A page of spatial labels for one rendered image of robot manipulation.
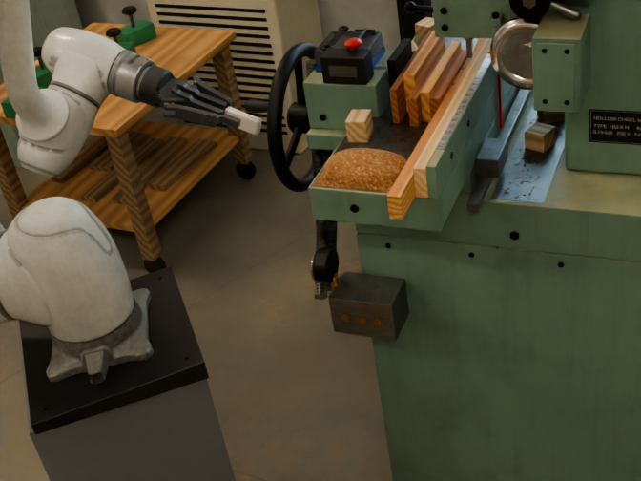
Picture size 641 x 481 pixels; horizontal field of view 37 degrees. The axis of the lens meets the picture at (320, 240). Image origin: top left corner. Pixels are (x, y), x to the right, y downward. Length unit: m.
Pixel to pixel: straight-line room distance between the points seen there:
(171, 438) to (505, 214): 0.69
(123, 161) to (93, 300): 1.18
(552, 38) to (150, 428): 0.91
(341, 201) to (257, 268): 1.43
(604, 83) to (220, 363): 1.40
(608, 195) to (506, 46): 0.29
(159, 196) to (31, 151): 1.20
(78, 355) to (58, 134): 0.42
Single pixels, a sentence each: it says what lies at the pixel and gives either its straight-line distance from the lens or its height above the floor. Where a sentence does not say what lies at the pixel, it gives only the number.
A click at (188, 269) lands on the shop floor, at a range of 2.98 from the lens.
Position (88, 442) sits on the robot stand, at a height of 0.54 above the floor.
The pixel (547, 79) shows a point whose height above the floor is 1.01.
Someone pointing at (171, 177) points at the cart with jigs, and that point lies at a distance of 3.07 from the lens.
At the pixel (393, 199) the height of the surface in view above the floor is 0.93.
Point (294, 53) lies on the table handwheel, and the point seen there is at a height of 0.95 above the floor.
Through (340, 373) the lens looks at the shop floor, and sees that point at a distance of 2.50.
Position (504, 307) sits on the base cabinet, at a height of 0.58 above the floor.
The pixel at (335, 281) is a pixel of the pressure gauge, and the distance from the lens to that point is 1.74.
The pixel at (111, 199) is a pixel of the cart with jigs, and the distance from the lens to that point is 3.07.
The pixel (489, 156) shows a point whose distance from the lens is 1.63.
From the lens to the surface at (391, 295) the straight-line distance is 1.71.
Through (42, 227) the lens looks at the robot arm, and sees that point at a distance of 1.58.
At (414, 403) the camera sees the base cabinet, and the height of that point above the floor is 0.31.
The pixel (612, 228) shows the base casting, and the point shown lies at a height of 0.77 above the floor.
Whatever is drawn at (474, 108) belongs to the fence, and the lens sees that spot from 1.60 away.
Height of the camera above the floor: 1.68
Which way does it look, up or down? 34 degrees down
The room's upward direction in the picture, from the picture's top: 10 degrees counter-clockwise
